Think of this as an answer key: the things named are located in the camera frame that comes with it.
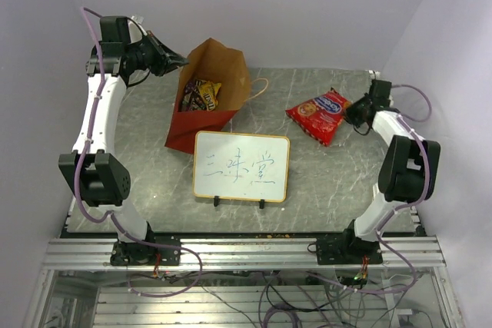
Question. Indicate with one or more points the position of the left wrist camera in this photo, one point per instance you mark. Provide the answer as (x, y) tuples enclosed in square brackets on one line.
[(137, 20)]

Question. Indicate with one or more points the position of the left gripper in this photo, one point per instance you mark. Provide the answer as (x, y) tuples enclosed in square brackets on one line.
[(167, 61)]

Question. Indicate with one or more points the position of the small whiteboard with stand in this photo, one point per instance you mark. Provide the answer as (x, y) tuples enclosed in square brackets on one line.
[(233, 166)]

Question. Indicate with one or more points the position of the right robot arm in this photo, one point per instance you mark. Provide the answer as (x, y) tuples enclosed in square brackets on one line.
[(408, 172)]

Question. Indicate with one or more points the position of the aluminium rail frame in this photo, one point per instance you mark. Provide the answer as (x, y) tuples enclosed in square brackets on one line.
[(233, 254)]

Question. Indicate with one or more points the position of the yellow m&m's packet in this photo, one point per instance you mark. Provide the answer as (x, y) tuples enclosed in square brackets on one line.
[(208, 91)]

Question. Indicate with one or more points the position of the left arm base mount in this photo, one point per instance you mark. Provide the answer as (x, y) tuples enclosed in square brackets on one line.
[(134, 254)]

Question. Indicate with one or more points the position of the red paper bag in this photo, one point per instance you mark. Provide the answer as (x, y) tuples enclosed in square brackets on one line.
[(210, 61)]

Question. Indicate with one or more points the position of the red chips bag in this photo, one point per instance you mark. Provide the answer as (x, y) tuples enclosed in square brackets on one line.
[(321, 116)]

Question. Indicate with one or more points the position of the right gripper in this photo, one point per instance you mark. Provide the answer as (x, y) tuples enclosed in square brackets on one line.
[(349, 111)]

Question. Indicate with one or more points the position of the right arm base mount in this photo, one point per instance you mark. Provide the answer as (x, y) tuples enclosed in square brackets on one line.
[(335, 250)]

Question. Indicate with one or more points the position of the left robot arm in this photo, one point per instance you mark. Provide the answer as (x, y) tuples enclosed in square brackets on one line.
[(100, 183)]

